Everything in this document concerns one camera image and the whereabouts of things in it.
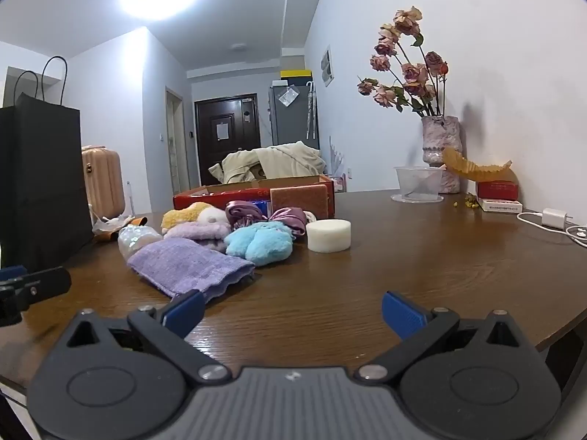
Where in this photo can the yellow and black box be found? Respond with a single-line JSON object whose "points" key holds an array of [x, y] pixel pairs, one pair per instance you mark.
{"points": [[296, 74]]}

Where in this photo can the brown scouring sponge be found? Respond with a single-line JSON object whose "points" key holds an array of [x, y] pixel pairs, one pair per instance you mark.
{"points": [[298, 202]]}

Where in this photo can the pearly clear plastic bag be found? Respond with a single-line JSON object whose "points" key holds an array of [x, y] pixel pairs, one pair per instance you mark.
{"points": [[137, 240]]}

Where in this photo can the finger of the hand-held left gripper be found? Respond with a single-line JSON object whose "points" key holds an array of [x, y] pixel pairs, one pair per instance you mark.
{"points": [[43, 284]]}

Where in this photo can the red cardboard box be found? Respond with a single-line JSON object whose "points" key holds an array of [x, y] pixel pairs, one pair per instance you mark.
{"points": [[206, 198]]}

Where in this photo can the lilac towel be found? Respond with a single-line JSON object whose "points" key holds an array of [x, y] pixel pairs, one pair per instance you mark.
{"points": [[183, 261]]}

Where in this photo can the small yellow dried buds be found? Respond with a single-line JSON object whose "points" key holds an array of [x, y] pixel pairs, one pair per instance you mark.
{"points": [[468, 201]]}

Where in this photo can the grey fridge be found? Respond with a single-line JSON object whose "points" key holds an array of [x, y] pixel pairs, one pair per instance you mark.
{"points": [[289, 123]]}

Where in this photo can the beige coat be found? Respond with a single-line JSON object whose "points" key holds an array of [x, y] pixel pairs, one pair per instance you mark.
{"points": [[293, 160]]}

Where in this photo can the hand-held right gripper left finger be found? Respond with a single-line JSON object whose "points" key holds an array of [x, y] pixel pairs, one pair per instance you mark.
{"points": [[183, 314]]}

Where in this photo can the pink suitcase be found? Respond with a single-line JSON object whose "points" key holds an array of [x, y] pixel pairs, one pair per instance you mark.
{"points": [[103, 178]]}

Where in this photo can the crumpled plastic wrapper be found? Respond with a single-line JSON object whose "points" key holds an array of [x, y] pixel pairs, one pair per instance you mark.
{"points": [[112, 229]]}

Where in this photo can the yellow fluffy plush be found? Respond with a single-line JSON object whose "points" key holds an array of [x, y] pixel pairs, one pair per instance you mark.
{"points": [[179, 217]]}

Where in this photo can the purple satin bow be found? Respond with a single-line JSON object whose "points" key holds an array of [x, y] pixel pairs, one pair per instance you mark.
{"points": [[289, 220]]}

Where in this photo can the wall picture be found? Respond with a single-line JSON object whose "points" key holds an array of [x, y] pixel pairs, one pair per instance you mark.
{"points": [[327, 66]]}

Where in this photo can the white round sponge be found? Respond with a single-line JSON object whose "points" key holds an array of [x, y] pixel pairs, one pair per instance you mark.
{"points": [[328, 234]]}

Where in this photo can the small red box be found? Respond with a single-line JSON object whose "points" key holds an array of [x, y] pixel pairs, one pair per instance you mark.
{"points": [[497, 190]]}

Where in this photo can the small white box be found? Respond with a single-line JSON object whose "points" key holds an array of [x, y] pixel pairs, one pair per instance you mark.
{"points": [[500, 206]]}

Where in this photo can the white fluffy plush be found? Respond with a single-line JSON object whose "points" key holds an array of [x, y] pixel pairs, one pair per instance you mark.
{"points": [[213, 215]]}

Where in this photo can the brown cardboard box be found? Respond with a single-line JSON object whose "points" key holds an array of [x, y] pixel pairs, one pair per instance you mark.
{"points": [[257, 173]]}

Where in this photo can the black paper bag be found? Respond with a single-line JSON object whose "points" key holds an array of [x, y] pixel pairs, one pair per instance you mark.
{"points": [[41, 183]]}

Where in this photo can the white umbrella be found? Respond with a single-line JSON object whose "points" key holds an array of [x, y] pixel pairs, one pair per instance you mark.
{"points": [[312, 110]]}

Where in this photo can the blue fluffy plush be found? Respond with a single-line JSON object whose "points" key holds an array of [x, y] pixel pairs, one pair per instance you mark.
{"points": [[257, 244]]}

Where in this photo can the dried pink roses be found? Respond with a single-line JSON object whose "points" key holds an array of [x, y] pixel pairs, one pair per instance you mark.
{"points": [[415, 73]]}

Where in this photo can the paper notice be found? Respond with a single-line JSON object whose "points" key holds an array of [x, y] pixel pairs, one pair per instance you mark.
{"points": [[222, 130]]}

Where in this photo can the amber ribbed plastic tray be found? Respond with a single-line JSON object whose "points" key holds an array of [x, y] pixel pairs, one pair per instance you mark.
{"points": [[477, 172]]}

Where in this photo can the clear plastic cup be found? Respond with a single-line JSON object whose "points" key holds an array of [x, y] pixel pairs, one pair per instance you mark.
{"points": [[419, 183]]}

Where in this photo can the dark entrance door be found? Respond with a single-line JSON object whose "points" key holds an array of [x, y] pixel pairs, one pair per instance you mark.
{"points": [[206, 146]]}

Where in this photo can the storage rack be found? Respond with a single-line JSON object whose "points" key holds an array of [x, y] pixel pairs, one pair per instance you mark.
{"points": [[339, 183]]}

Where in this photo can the purple satin scrunchie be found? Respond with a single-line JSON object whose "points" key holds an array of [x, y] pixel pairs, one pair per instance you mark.
{"points": [[243, 214]]}

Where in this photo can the small clear plastic bag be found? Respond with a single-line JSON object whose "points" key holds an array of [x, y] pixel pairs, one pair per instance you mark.
{"points": [[288, 96]]}

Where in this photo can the light interior door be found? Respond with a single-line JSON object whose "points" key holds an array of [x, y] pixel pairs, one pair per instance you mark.
{"points": [[176, 146]]}

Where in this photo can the lilac fluffy plush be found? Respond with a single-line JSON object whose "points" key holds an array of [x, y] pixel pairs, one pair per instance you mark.
{"points": [[197, 231]]}

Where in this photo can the clear plastic lid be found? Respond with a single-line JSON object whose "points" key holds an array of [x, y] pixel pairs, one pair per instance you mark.
{"points": [[399, 199]]}

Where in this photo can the white charger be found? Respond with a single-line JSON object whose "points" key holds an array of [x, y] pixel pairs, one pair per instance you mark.
{"points": [[556, 218]]}

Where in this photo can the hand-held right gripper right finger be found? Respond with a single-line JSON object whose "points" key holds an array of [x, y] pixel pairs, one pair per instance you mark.
{"points": [[403, 316]]}

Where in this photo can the white feather wall sticker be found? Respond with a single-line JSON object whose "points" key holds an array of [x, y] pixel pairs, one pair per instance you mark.
{"points": [[337, 156]]}

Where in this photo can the pink mottled vase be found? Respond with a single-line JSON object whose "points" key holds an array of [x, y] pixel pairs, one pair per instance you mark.
{"points": [[440, 142]]}

